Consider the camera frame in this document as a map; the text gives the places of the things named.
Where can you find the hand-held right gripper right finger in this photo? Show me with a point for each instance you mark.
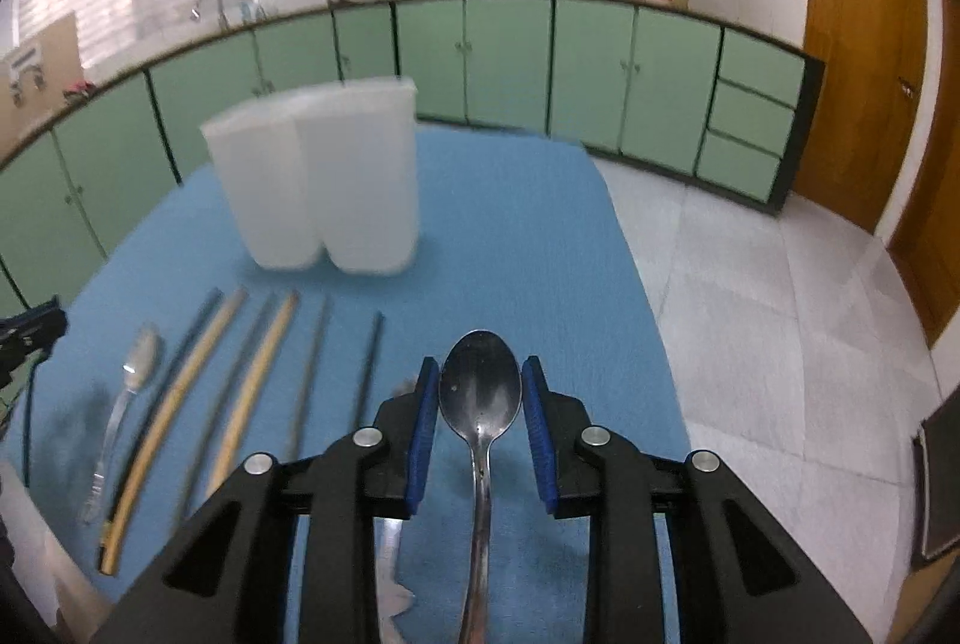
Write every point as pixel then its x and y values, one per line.
pixel 540 434

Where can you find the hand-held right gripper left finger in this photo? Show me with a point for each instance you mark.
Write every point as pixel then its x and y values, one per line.
pixel 422 434

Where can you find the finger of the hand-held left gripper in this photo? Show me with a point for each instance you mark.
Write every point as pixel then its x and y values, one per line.
pixel 34 329

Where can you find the large steel spoon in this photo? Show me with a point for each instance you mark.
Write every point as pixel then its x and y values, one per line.
pixel 480 389

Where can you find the black chopstick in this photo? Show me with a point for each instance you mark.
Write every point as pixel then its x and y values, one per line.
pixel 370 366

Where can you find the grey metal chopstick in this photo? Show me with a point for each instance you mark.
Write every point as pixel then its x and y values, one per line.
pixel 311 374

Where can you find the white plastic utensil holder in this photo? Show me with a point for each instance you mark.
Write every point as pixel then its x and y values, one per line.
pixel 315 179

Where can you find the small steel spoon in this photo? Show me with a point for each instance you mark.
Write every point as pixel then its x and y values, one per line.
pixel 141 359

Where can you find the blue tablecloth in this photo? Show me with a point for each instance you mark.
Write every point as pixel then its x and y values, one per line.
pixel 525 239

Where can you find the pink cloth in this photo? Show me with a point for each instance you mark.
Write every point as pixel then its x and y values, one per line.
pixel 79 87

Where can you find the cardboard board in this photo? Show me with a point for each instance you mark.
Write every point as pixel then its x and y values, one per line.
pixel 52 59

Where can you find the green lower kitchen cabinets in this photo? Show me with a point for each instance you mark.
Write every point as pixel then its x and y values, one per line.
pixel 510 66

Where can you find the dark floor mat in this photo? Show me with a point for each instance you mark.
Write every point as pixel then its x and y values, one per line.
pixel 937 486

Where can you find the wooden door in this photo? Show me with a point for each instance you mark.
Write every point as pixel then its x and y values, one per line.
pixel 855 51
pixel 934 239

